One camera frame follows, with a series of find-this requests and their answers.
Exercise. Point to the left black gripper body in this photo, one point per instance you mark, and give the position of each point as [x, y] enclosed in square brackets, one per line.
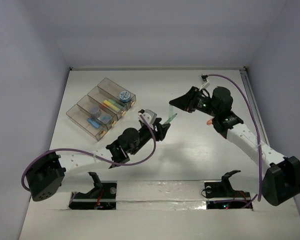
[157, 130]

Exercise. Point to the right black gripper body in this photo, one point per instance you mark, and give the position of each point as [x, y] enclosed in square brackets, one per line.
[203, 104]

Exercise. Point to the green clear clip pen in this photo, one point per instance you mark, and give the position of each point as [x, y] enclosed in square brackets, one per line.
[171, 115]

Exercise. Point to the orange clear clip pen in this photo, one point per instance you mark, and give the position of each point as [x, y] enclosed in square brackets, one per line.
[209, 122]

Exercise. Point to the blue slime jar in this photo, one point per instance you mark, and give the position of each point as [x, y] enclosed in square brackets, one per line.
[125, 96]

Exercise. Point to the green highlighter pen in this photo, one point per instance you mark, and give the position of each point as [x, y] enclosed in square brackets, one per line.
[115, 103]

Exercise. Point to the blue clear clip pen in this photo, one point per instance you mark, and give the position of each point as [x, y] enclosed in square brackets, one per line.
[93, 123]

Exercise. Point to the yellow highlighter pen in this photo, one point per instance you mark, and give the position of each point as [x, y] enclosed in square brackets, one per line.
[110, 105]

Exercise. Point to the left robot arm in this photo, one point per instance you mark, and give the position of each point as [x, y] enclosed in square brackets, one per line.
[74, 170]

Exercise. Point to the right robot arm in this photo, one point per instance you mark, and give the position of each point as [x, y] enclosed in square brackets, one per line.
[280, 175]

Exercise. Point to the small clear blue jar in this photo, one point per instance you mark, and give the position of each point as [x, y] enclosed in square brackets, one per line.
[105, 118]

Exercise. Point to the smoky clear drawer organizer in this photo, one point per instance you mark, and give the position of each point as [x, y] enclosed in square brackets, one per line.
[106, 89]

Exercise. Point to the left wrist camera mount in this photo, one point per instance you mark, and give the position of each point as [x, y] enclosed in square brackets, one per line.
[146, 115]

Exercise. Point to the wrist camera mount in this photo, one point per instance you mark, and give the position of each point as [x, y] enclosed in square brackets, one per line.
[146, 115]
[205, 82]

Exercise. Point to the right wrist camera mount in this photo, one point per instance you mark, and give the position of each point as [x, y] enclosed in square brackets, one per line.
[205, 82]

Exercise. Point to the aluminium rail right edge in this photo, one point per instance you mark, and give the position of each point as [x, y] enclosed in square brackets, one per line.
[258, 120]

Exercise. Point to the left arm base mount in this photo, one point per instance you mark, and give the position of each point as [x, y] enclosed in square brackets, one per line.
[101, 197]

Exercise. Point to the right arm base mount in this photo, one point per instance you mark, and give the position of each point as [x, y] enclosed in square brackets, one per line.
[220, 195]

